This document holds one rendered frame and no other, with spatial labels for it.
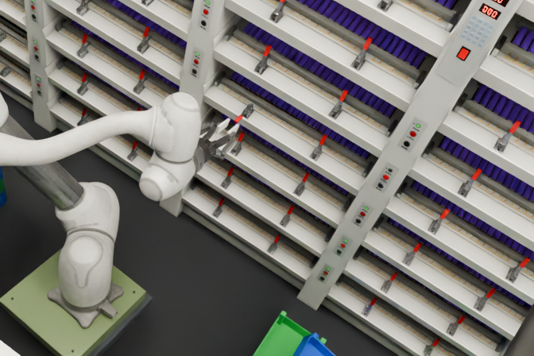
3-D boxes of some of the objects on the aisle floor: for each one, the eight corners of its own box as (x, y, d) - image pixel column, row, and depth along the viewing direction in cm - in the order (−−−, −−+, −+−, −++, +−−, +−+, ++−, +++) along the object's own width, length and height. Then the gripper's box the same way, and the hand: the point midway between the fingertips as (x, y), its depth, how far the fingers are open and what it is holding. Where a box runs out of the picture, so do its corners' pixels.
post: (176, 217, 261) (281, -269, 125) (159, 205, 262) (243, -287, 126) (203, 188, 273) (324, -281, 137) (186, 177, 275) (289, -298, 139)
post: (315, 311, 248) (601, -117, 112) (296, 297, 250) (554, -140, 114) (337, 276, 261) (616, -146, 125) (318, 263, 262) (574, -166, 126)
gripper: (166, 151, 177) (208, 121, 196) (211, 180, 174) (249, 146, 193) (173, 131, 173) (215, 102, 192) (219, 160, 170) (257, 128, 189)
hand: (227, 129), depth 190 cm, fingers open, 3 cm apart
